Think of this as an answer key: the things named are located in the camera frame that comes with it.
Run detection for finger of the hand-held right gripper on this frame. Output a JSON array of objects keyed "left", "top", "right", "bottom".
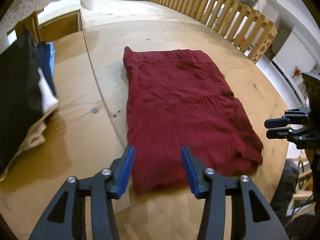
[
  {"left": 266, "top": 125, "right": 310, "bottom": 144},
  {"left": 264, "top": 107, "right": 312, "bottom": 128}
]

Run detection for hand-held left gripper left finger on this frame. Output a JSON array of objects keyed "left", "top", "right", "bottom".
[{"left": 29, "top": 145, "right": 136, "bottom": 240}]

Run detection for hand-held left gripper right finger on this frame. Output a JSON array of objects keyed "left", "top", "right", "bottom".
[{"left": 181, "top": 145, "right": 289, "bottom": 240}]

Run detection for dark red garment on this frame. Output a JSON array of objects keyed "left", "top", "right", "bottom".
[{"left": 122, "top": 46, "right": 264, "bottom": 194}]

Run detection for wooden stool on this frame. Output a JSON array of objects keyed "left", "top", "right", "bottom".
[{"left": 291, "top": 152, "right": 316, "bottom": 207}]

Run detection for beige folded garment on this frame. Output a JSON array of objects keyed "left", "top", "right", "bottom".
[{"left": 0, "top": 110, "right": 54, "bottom": 182}]

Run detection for white folded garment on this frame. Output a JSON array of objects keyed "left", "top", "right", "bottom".
[{"left": 37, "top": 67, "right": 59, "bottom": 113}]

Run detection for wooden slatted railing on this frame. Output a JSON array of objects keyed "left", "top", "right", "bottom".
[{"left": 143, "top": 0, "right": 278, "bottom": 63}]

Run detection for black folded garment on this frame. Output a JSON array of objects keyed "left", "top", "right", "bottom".
[{"left": 0, "top": 29, "right": 44, "bottom": 172}]

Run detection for blue folded garment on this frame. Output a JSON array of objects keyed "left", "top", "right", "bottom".
[{"left": 37, "top": 41, "right": 57, "bottom": 97}]

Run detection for wooden tea table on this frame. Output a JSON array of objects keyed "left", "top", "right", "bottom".
[{"left": 7, "top": 11, "right": 82, "bottom": 44}]

